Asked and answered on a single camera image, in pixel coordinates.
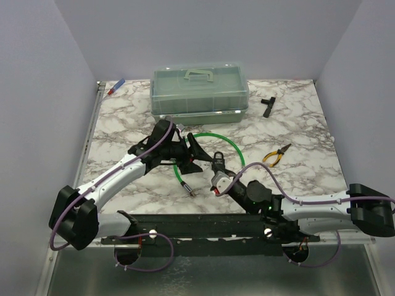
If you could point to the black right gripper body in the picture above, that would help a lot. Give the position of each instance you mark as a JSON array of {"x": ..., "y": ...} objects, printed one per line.
[{"x": 237, "y": 189}]

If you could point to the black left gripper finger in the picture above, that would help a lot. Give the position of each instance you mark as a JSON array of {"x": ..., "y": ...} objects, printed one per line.
[
  {"x": 190, "y": 168},
  {"x": 196, "y": 151}
]

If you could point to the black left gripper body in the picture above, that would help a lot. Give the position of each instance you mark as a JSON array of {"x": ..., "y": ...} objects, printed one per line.
[{"x": 184, "y": 155}]

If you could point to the green cable lock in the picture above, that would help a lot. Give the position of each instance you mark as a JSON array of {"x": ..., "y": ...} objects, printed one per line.
[{"x": 184, "y": 185}]

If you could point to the black padlock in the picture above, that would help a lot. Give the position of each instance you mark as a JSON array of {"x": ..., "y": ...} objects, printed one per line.
[{"x": 218, "y": 161}]

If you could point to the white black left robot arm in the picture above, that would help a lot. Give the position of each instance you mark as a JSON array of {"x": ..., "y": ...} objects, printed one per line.
[{"x": 75, "y": 216}]

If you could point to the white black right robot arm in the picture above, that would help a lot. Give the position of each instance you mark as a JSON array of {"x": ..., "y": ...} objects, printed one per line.
[{"x": 358, "y": 208}]

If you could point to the translucent green plastic toolbox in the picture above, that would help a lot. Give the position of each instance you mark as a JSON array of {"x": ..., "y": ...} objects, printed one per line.
[{"x": 200, "y": 94}]

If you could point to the blue red screwdriver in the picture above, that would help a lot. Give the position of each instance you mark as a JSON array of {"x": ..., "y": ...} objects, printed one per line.
[{"x": 115, "y": 87}]

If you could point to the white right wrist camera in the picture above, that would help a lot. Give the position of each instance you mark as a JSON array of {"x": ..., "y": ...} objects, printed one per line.
[{"x": 220, "y": 182}]

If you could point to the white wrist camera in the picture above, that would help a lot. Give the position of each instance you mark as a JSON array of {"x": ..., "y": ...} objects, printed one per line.
[
  {"x": 220, "y": 182},
  {"x": 179, "y": 126}
]

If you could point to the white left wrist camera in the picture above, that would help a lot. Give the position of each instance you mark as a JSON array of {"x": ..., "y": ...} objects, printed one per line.
[{"x": 179, "y": 126}]

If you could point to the black metal base rail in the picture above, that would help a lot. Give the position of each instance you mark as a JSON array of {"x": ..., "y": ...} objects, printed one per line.
[{"x": 200, "y": 235}]

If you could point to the yellow handled needle-nose pliers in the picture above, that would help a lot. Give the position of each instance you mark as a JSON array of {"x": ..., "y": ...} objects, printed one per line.
[{"x": 278, "y": 154}]

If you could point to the black T-handle tool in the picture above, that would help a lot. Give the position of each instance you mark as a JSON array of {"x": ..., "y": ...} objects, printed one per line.
[{"x": 269, "y": 103}]

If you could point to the left side aluminium rail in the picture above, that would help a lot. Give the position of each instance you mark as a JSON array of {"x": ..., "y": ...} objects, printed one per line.
[{"x": 89, "y": 135}]

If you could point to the aluminium extrusion rail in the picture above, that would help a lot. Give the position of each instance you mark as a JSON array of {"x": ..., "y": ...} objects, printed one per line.
[{"x": 346, "y": 237}]

